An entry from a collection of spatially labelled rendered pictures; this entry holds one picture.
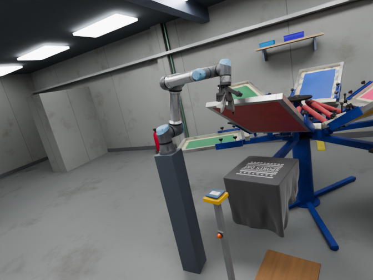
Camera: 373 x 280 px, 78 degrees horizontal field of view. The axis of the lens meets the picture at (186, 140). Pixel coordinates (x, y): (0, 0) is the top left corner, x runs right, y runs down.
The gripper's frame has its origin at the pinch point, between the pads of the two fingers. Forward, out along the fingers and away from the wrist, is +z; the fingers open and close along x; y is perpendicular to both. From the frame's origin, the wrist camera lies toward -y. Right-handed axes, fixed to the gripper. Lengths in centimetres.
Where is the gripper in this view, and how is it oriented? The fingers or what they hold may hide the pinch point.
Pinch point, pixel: (228, 114)
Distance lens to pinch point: 152.1
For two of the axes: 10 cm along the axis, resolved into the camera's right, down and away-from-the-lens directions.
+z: 0.1, 10.0, 0.3
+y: -7.5, -0.1, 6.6
